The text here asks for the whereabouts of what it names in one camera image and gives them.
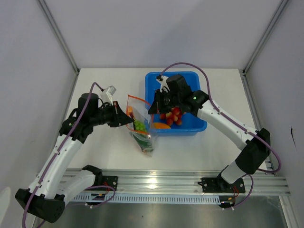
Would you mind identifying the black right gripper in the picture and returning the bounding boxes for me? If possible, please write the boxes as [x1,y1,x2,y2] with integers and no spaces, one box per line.
[148,89,181,114]

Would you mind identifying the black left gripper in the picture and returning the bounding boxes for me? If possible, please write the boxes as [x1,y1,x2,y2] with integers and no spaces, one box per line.
[90,101,133,127]

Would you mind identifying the red lychee bunch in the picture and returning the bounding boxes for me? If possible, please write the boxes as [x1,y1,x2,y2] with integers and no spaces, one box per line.
[159,107,185,127]

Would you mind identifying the clear zip top bag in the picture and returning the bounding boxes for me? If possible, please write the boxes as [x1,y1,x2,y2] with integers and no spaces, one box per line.
[126,95,157,157]

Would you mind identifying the green cucumber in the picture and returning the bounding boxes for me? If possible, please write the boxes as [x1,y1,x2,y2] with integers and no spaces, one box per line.
[130,132,153,152]

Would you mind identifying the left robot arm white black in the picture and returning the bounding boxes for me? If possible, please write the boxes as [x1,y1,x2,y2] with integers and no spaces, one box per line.
[15,93,133,223]

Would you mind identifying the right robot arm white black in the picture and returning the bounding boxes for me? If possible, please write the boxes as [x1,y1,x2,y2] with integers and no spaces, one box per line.
[148,74,270,192]

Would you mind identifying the orange mango slice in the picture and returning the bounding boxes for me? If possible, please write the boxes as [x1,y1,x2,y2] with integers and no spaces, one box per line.
[153,122,171,130]

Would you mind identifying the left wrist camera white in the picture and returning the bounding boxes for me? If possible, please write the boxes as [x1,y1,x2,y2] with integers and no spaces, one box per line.
[100,85,116,105]

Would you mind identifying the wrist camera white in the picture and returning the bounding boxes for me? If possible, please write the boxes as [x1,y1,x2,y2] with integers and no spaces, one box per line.
[156,75,170,93]
[100,85,116,105]

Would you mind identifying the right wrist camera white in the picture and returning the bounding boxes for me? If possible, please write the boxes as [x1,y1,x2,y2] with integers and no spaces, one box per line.
[156,75,170,93]

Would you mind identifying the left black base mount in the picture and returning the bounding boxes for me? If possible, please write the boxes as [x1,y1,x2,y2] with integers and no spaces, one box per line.
[82,165,118,192]

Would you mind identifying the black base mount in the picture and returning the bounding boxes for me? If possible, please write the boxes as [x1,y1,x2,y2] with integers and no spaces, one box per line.
[82,165,118,192]
[197,177,246,193]

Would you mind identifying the white slotted cable duct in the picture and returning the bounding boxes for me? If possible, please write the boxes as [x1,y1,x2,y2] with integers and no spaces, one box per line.
[72,193,221,205]

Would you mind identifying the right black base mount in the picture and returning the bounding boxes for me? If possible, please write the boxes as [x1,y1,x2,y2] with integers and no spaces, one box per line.
[197,177,246,193]

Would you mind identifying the left aluminium frame post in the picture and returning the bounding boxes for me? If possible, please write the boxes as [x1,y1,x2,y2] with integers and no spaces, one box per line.
[36,0,80,75]

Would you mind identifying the aluminium frame post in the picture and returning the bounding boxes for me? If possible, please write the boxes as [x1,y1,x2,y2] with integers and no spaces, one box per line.
[242,0,290,76]
[36,0,80,75]

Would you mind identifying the aluminium mounting rail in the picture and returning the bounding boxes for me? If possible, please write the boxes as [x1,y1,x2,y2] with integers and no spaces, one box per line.
[103,169,291,196]

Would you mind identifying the right aluminium frame post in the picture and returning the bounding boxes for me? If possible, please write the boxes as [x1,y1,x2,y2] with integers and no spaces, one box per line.
[242,0,290,76]

